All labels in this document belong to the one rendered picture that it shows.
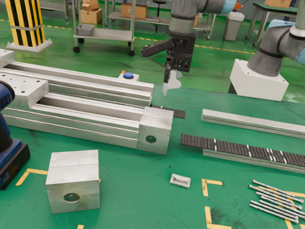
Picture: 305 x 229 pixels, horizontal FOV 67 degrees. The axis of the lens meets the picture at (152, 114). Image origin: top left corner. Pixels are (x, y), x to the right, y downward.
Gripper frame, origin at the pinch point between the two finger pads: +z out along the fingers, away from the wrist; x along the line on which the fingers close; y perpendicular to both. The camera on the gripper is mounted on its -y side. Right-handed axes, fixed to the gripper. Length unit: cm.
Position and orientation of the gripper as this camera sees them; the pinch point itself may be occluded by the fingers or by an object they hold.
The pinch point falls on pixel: (164, 87)
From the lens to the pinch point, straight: 83.6
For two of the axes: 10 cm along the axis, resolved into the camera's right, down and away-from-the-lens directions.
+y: 9.8, 1.8, -0.7
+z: -1.1, 8.3, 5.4
